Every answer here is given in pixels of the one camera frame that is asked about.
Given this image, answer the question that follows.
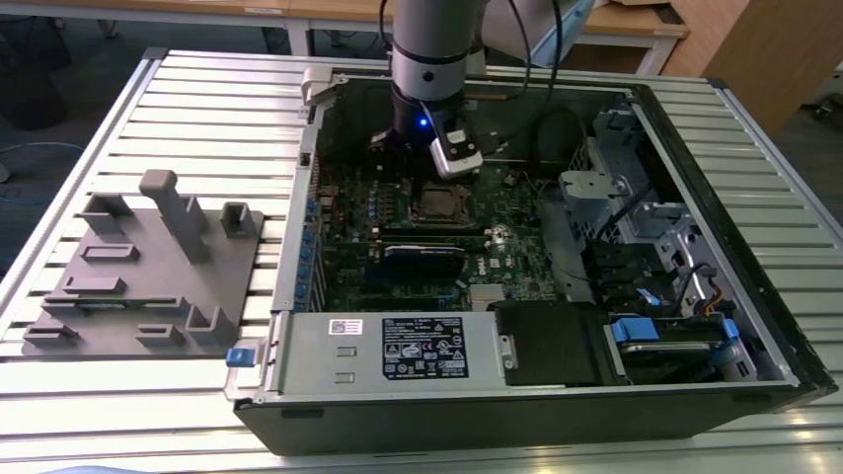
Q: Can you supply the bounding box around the silver CPU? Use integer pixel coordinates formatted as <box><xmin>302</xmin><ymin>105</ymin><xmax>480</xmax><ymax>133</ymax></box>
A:
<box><xmin>420</xmin><ymin>188</ymin><xmax>466</xmax><ymax>219</ymax></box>

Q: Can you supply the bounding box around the metal socket cover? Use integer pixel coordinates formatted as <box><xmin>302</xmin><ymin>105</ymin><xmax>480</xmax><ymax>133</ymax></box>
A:
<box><xmin>411</xmin><ymin>185</ymin><xmax>476</xmax><ymax>227</ymax></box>

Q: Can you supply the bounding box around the CPU socket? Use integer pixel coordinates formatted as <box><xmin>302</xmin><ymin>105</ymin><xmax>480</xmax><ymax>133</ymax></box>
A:
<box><xmin>404</xmin><ymin>182</ymin><xmax>480</xmax><ymax>230</ymax></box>

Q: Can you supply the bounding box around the black graphics card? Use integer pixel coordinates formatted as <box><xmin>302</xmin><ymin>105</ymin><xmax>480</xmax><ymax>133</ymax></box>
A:
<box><xmin>380</xmin><ymin>242</ymin><xmax>467</xmax><ymax>282</ymax></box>

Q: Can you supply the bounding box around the green motherboard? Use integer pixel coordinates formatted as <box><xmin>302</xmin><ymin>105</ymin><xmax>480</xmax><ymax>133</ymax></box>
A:
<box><xmin>314</xmin><ymin>152</ymin><xmax>576</xmax><ymax>313</ymax></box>

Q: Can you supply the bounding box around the silver finned heatsink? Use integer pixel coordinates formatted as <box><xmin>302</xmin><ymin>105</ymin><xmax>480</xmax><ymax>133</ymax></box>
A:
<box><xmin>468</xmin><ymin>283</ymin><xmax>508</xmax><ymax>303</ymax></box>

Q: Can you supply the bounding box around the metal drive cage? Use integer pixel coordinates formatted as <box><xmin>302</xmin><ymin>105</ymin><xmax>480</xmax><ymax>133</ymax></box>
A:
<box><xmin>559</xmin><ymin>106</ymin><xmax>736</xmax><ymax>320</ymax></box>

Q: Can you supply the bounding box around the silver power supply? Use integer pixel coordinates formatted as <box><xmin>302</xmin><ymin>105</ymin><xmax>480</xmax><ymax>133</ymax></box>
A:
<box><xmin>266</xmin><ymin>310</ymin><xmax>519</xmax><ymax>396</ymax></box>

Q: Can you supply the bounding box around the grey parts rack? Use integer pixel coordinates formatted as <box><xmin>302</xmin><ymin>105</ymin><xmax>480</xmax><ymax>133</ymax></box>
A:
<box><xmin>21</xmin><ymin>169</ymin><xmax>266</xmax><ymax>357</ymax></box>

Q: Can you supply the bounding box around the blue disk carrier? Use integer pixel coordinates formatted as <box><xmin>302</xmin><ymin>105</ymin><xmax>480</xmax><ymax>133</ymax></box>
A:
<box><xmin>608</xmin><ymin>317</ymin><xmax>740</xmax><ymax>345</ymax></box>

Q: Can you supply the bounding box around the dark office chair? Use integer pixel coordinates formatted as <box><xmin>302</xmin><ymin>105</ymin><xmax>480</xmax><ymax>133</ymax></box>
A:
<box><xmin>0</xmin><ymin>19</ymin><xmax>75</xmax><ymax>132</ymax></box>

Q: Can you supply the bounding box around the wooden cabinet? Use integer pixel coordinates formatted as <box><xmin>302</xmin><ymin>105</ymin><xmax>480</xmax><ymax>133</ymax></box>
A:
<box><xmin>664</xmin><ymin>0</ymin><xmax>843</xmax><ymax>144</ymax></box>

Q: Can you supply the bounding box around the black PC case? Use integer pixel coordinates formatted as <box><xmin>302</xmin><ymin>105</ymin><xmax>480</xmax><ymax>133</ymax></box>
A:
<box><xmin>223</xmin><ymin>66</ymin><xmax>839</xmax><ymax>458</ymax></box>

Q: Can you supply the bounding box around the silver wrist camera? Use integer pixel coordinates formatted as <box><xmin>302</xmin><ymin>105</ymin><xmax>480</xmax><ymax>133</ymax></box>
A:
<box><xmin>427</xmin><ymin>127</ymin><xmax>487</xmax><ymax>181</ymax></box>

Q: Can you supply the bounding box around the grey case handle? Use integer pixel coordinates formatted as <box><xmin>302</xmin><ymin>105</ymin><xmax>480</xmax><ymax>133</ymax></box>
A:
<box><xmin>298</xmin><ymin>66</ymin><xmax>339</xmax><ymax>109</ymax></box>

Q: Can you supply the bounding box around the black looped cable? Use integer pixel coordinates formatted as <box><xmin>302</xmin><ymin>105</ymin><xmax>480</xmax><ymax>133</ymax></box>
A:
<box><xmin>535</xmin><ymin>105</ymin><xmax>588</xmax><ymax>165</ymax></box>

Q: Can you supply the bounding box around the black camera cable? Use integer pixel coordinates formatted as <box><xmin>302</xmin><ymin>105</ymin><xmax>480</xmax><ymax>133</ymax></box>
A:
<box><xmin>474</xmin><ymin>0</ymin><xmax>570</xmax><ymax>149</ymax></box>

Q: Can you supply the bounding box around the silver metal bracket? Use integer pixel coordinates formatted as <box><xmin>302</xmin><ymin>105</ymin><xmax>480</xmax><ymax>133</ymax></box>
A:
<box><xmin>558</xmin><ymin>169</ymin><xmax>631</xmax><ymax>202</ymax></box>

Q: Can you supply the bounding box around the wooden desk white frame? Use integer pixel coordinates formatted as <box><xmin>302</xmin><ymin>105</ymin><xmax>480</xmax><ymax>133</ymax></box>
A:
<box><xmin>0</xmin><ymin>0</ymin><xmax>311</xmax><ymax>55</ymax></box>
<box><xmin>282</xmin><ymin>0</ymin><xmax>691</xmax><ymax>75</ymax></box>

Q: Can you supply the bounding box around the black plastic bracket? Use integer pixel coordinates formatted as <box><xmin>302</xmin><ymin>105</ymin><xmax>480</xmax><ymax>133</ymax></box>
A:
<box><xmin>582</xmin><ymin>240</ymin><xmax>668</xmax><ymax>310</ymax></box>

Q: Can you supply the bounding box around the black disk wire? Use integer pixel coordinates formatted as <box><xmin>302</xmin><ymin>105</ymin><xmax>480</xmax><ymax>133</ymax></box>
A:
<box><xmin>676</xmin><ymin>263</ymin><xmax>734</xmax><ymax>317</ymax></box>

